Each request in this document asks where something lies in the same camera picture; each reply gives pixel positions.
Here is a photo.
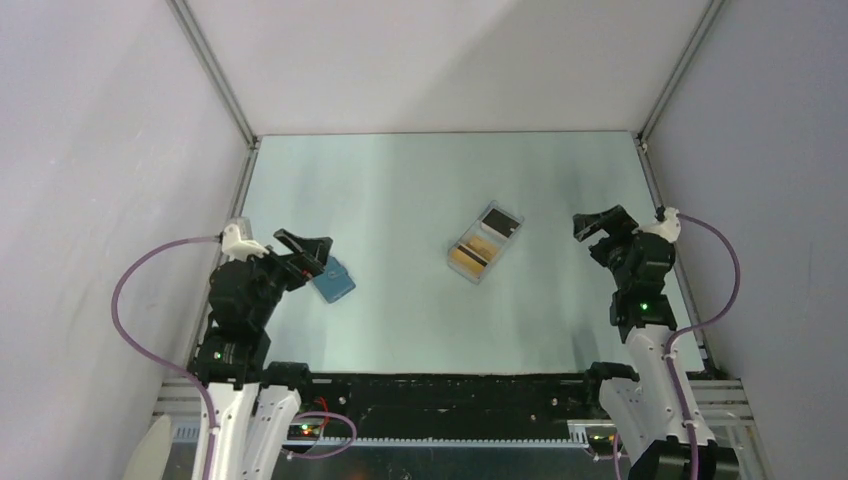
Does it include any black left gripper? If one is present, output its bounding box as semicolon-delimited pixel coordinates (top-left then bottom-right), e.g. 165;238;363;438
241;227;332;324

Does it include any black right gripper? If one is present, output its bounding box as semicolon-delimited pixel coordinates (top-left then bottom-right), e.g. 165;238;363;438
571;205;639;291

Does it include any blue leather card holder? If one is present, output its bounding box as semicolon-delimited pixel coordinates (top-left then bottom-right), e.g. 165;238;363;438
312;256;356;304

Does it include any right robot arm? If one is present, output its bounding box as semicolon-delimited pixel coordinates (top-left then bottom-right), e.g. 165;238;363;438
572;205;740;479

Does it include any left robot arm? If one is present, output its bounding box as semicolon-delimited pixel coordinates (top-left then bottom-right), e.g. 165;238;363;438
191;221;333;479

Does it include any black credit card stack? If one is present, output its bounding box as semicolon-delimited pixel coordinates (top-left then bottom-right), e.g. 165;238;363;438
481;208;521;238

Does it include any gold credit card stack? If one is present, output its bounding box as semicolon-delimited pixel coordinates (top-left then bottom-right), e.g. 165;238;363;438
448;235;501;280

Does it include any clear acrylic card tray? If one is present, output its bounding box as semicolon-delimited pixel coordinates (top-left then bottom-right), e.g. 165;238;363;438
447;201;524;284

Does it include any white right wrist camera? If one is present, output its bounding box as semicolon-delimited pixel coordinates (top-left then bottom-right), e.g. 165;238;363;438
637;206;682;244

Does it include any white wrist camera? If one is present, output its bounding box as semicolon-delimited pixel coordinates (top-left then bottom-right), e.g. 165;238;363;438
637;206;682;244
220;217;270;261

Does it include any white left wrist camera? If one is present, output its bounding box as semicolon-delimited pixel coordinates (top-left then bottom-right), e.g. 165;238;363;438
220;217;270;261

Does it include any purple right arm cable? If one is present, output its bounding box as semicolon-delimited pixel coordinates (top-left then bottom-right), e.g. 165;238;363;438
662;213;741;480

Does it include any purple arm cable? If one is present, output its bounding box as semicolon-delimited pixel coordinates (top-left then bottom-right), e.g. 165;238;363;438
110;236;223;480
662;213;741;480

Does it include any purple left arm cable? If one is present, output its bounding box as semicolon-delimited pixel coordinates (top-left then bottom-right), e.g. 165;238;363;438
110;236;223;480

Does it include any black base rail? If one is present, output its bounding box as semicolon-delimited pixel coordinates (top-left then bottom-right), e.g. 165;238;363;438
283;372;610;443

